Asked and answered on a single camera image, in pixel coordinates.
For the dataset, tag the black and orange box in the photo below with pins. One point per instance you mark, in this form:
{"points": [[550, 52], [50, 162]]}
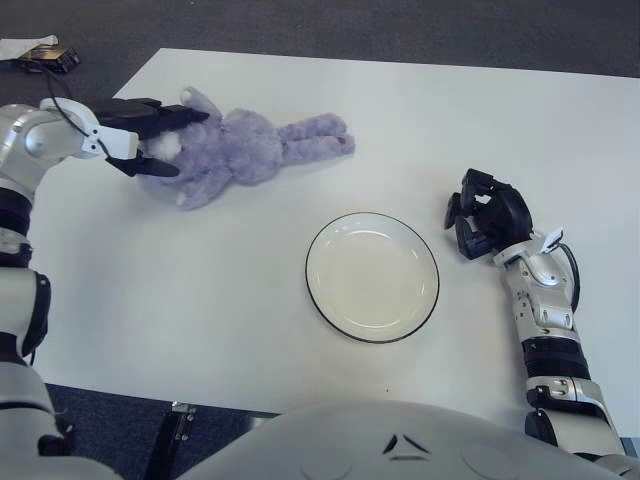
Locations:
{"points": [[50, 54]]}

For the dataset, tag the white crumpled cloth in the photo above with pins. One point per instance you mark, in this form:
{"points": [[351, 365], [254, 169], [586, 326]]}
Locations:
{"points": [[20, 47]]}

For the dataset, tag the grey robot torso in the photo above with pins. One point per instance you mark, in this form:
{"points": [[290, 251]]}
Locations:
{"points": [[325, 445]]}

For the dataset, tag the black metal table leg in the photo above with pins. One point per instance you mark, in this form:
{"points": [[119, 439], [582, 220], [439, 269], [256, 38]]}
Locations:
{"points": [[180, 420]]}

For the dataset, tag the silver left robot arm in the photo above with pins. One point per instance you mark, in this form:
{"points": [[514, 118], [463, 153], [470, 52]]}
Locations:
{"points": [[45, 140]]}

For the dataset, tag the white plate with black rim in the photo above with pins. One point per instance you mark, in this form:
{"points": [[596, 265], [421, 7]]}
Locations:
{"points": [[372, 280]]}

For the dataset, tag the purple plush bunny doll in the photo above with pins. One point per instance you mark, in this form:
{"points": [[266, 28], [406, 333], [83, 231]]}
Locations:
{"points": [[250, 150]]}

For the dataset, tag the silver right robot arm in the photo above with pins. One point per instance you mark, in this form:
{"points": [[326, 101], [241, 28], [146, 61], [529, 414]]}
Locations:
{"points": [[545, 295]]}

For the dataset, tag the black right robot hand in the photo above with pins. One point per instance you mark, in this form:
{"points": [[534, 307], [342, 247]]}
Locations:
{"points": [[500, 215]]}

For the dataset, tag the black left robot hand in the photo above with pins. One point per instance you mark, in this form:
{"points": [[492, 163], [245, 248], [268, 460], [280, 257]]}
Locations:
{"points": [[135, 112]]}

